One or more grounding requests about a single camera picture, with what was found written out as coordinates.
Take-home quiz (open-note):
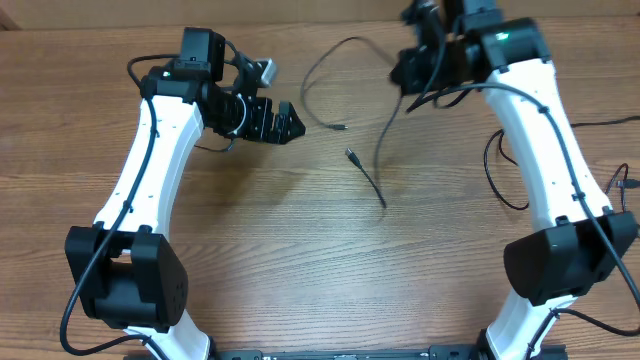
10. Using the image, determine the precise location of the black USB cable bundle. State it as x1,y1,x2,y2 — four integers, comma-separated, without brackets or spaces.
299,35,399,132

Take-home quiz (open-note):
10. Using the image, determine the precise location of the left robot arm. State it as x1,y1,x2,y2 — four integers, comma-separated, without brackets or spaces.
65,27,306,359

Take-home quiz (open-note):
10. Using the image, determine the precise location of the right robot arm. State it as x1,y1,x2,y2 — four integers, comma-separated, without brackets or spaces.
390,1,638,359

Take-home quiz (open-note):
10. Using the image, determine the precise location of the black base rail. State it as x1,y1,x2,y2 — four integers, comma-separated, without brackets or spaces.
207,343,569,360

